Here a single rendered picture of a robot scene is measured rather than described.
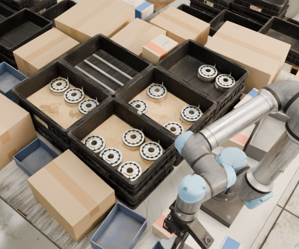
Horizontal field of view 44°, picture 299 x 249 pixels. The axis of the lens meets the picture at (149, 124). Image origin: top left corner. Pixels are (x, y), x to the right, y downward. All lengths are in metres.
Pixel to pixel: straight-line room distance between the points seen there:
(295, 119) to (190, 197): 0.45
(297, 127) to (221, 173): 0.31
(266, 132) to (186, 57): 0.61
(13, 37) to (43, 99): 1.09
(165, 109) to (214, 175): 0.79
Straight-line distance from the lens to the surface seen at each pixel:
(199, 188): 1.07
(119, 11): 2.37
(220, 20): 3.24
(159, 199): 1.72
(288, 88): 1.30
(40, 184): 1.62
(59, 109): 1.89
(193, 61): 2.14
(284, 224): 2.60
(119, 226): 1.66
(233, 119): 1.23
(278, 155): 1.39
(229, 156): 1.55
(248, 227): 1.72
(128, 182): 1.49
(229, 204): 1.70
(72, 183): 1.59
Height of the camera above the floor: 2.21
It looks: 51 degrees down
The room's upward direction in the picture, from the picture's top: 2 degrees clockwise
